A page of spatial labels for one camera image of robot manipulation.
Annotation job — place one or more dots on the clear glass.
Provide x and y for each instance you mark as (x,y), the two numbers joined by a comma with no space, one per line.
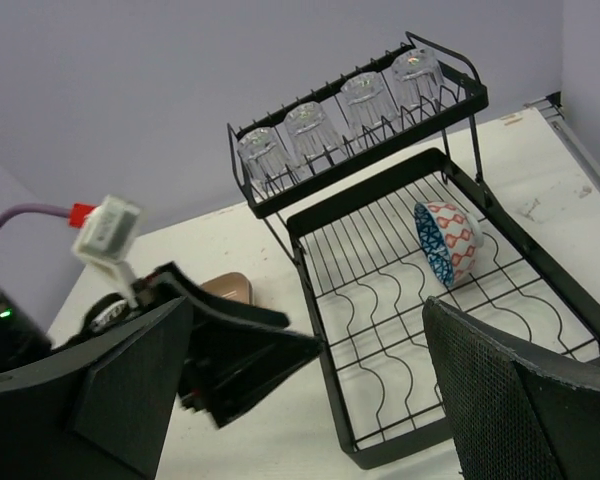
(418,79)
(264,156)
(368,102)
(311,132)

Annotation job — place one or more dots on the black wire dish rack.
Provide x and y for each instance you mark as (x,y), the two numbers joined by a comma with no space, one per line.
(380,230)

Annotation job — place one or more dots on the brown square panda plate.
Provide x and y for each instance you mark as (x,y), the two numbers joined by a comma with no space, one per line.
(233,286)

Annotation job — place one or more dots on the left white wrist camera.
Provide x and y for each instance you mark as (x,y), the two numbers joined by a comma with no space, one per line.
(105,239)

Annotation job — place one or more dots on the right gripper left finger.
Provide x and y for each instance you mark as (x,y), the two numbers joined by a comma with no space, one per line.
(99,410)

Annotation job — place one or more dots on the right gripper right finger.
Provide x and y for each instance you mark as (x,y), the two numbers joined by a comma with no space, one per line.
(516,410)

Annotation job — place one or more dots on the white red patterned bowl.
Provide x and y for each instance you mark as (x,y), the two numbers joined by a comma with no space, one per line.
(450,238)

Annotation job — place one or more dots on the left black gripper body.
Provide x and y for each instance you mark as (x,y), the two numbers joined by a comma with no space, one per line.
(161,299)

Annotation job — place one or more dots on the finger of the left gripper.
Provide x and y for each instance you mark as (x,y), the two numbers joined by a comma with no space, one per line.
(228,374)
(234,308)

